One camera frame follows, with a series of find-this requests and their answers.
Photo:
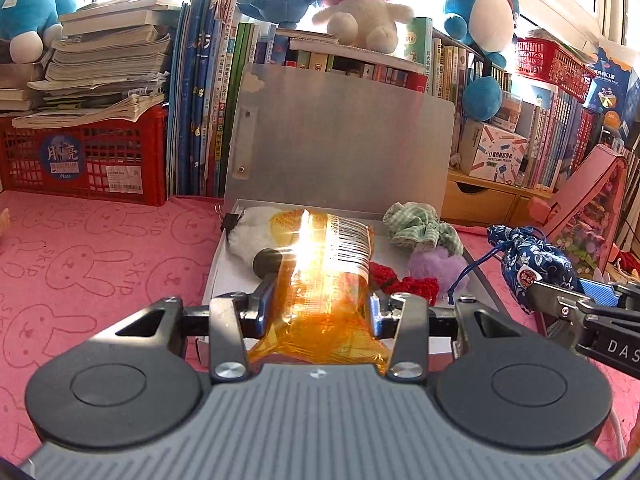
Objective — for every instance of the silver lidded box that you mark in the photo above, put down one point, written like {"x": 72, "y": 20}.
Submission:
{"x": 340, "y": 145}

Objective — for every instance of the pink transparent bag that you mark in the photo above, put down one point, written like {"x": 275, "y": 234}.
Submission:
{"x": 585, "y": 215}

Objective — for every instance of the black round disc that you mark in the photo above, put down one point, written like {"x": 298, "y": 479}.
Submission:
{"x": 267, "y": 262}

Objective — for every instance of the flat white books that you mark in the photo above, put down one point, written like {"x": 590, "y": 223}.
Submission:
{"x": 350, "y": 50}

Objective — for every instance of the white pink plush toy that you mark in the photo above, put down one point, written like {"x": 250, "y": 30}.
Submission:
{"x": 360, "y": 10}

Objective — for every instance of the stack of grey books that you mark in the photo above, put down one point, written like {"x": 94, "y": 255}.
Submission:
{"x": 20, "y": 85}

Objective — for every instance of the black binder clip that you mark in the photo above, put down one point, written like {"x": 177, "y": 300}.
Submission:
{"x": 232, "y": 227}

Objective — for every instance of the row of small colourful books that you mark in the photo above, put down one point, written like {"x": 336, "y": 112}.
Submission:
{"x": 350, "y": 67}

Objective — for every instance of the blue white-bellied plush toy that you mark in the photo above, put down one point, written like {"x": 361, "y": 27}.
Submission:
{"x": 480, "y": 10}

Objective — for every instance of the white printed cardboard box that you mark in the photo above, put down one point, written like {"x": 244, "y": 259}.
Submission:
{"x": 492, "y": 155}

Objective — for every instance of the blue cardboard carton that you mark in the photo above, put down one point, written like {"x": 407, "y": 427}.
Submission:
{"x": 612, "y": 95}

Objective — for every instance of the row of blue-red books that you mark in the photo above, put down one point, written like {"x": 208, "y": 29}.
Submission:
{"x": 560, "y": 135}

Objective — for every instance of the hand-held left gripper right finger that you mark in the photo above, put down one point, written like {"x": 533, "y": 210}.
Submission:
{"x": 375, "y": 317}

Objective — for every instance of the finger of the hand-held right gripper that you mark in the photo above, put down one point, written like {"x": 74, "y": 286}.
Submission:
{"x": 600, "y": 292}
{"x": 555, "y": 300}

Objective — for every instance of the pink rabbit-print mat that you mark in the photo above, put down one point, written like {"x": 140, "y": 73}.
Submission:
{"x": 100, "y": 270}

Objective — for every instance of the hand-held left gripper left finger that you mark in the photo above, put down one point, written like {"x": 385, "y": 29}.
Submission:
{"x": 265, "y": 310}

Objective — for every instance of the red plastic crate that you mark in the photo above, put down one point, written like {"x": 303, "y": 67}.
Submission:
{"x": 85, "y": 160}

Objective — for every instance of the white fluffy puff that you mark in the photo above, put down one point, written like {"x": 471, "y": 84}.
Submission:
{"x": 250, "y": 235}

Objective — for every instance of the pile of worn paper books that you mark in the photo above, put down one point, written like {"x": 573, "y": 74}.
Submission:
{"x": 110, "y": 60}

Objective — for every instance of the green checkered scrunchie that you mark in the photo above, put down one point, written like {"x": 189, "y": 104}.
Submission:
{"x": 420, "y": 227}

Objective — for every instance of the row of yellow-green books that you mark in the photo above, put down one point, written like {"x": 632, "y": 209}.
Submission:
{"x": 450, "y": 70}

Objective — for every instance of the tall green book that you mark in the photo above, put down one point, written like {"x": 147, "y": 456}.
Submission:
{"x": 417, "y": 45}

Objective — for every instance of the red crochet scrunchie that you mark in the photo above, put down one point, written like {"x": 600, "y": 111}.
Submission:
{"x": 412, "y": 290}

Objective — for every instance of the row of tall thin books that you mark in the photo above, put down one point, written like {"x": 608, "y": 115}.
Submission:
{"x": 200, "y": 110}

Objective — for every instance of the wooden drawer organiser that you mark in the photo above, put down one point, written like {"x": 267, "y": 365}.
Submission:
{"x": 480, "y": 202}

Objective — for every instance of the orange transparent snack packet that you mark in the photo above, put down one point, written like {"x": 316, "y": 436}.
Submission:
{"x": 325, "y": 320}

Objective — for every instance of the red plastic basket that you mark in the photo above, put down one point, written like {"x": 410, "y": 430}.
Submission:
{"x": 550, "y": 67}

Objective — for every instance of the blue round-headed plush toy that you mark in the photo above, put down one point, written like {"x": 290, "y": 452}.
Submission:
{"x": 35, "y": 10}

